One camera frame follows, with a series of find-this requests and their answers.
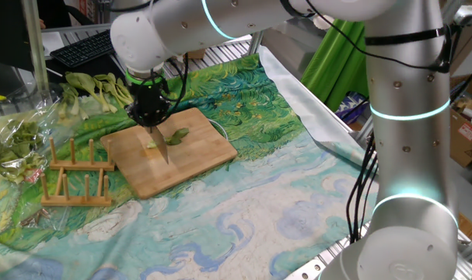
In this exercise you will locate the green fabric curtain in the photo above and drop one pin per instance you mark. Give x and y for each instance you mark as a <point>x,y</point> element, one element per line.
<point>336,66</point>

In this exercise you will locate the white paper sheet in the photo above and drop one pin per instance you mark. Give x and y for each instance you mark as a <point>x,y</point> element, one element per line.
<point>53,43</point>

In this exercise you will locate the steel kitchen knife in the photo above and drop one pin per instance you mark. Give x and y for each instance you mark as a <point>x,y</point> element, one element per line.
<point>161,144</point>

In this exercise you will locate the blue patterned bag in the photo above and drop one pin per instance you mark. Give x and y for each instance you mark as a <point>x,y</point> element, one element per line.
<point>350,107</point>

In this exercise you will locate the chopped greens pile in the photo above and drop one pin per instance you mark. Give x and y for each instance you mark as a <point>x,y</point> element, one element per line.
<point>14,151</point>

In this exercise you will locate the whole pakchoi, long stems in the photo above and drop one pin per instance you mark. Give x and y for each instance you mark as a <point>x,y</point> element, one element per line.
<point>119,91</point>

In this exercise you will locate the whole pakchoi, large leaf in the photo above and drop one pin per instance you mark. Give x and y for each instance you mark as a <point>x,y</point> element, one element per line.
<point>80,81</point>

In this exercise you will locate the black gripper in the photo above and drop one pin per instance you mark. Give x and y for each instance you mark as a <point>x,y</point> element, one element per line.
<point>148,105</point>

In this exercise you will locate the bamboo cutting board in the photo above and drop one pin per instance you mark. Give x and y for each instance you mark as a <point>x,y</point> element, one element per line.
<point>189,163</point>

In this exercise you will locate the whole pakchoi, pale stems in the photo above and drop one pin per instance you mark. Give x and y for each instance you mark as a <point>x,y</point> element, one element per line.
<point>74,105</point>

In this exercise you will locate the cardboard box, orange tape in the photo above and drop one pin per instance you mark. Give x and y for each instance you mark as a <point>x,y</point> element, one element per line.
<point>196,53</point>

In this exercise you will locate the cardboard box, red label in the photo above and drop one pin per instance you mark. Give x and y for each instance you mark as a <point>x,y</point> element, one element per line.
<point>467,136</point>

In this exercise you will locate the green pakchoi stalk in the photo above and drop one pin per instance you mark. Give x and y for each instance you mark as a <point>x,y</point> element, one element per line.
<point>177,137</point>

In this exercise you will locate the black computer keyboard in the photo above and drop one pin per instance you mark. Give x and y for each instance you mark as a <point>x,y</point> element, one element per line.
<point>82,48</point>

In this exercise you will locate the clear plastic bag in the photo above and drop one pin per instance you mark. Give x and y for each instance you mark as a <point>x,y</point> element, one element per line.
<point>10,202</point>

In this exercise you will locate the black monitor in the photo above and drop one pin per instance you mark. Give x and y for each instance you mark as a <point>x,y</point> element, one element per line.
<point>6,31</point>

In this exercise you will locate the painted landscape tablecloth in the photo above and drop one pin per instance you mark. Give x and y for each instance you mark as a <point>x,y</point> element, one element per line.
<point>239,202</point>

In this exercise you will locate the wooden peg rack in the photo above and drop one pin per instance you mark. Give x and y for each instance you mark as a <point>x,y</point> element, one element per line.
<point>80,165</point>

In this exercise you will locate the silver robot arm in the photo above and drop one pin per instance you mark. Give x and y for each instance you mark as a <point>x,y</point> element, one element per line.
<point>406,136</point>

